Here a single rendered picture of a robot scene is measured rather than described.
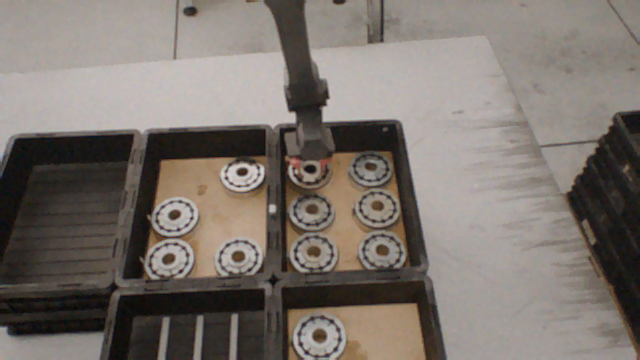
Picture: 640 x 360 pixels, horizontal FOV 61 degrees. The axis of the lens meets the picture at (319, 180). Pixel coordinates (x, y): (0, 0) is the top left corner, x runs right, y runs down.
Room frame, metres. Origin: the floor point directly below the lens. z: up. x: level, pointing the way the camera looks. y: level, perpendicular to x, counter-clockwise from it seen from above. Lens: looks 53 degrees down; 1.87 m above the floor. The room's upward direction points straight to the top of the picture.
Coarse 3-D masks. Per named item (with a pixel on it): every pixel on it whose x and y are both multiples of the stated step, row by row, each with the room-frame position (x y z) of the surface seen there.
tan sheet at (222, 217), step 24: (168, 168) 0.81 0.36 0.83; (192, 168) 0.81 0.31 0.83; (216, 168) 0.81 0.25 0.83; (168, 192) 0.74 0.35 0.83; (192, 192) 0.74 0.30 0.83; (216, 192) 0.74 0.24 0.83; (264, 192) 0.74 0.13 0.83; (216, 216) 0.67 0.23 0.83; (240, 216) 0.67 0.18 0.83; (264, 216) 0.67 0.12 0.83; (192, 240) 0.61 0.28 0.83; (216, 240) 0.61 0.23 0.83; (264, 240) 0.61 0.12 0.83; (168, 264) 0.55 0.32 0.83
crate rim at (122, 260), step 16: (160, 128) 0.85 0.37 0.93; (176, 128) 0.85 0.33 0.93; (192, 128) 0.85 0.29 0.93; (208, 128) 0.85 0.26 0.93; (224, 128) 0.85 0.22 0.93; (240, 128) 0.85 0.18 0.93; (256, 128) 0.85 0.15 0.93; (144, 144) 0.80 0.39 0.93; (272, 144) 0.80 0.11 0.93; (272, 160) 0.75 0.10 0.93; (272, 176) 0.71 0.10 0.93; (272, 192) 0.67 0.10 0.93; (128, 208) 0.63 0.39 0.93; (128, 224) 0.59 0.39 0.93; (272, 224) 0.59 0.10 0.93; (128, 240) 0.55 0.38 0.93; (272, 240) 0.55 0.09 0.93; (272, 256) 0.52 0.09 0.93; (272, 272) 0.48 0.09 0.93
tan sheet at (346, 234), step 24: (288, 168) 0.81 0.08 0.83; (336, 168) 0.81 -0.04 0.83; (288, 192) 0.74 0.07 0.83; (336, 192) 0.74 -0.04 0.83; (360, 192) 0.74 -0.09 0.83; (336, 216) 0.67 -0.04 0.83; (288, 240) 0.61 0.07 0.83; (336, 240) 0.61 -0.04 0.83; (360, 240) 0.61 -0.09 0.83; (288, 264) 0.55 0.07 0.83; (408, 264) 0.55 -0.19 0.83
